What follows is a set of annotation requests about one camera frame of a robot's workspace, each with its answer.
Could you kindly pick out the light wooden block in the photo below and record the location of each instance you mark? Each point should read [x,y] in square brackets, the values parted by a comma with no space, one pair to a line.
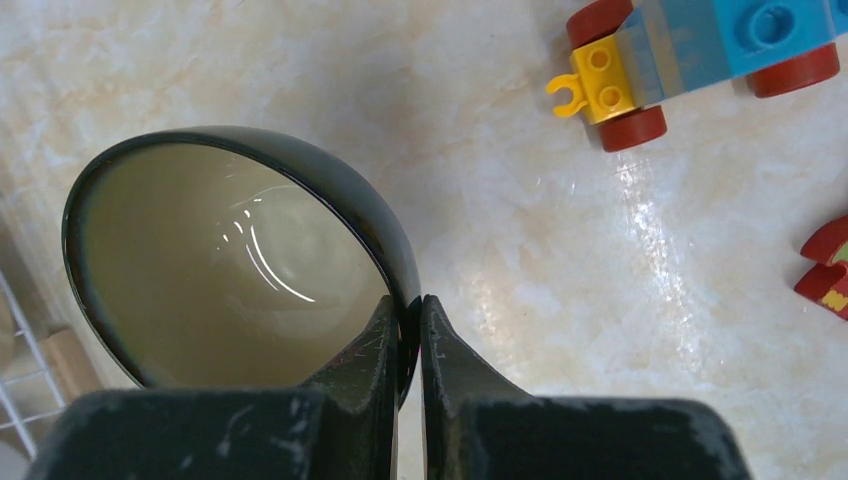
[72,367]

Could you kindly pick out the white wire dish rack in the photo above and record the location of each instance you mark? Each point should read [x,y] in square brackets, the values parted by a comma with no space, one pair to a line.
[31,398]

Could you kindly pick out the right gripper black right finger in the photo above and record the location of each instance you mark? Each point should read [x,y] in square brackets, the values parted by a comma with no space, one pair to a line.
[480,425]

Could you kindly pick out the toy brick car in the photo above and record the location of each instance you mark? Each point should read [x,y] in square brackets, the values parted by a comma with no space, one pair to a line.
[629,56]

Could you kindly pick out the dark bowl cream inside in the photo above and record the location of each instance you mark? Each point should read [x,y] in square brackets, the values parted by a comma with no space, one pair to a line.
[218,256]

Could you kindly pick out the red owl number toy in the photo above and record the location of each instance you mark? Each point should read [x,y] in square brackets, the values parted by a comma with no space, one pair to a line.
[825,284]

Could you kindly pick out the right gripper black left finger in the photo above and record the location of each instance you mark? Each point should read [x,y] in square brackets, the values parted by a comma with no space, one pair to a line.
[340,423]

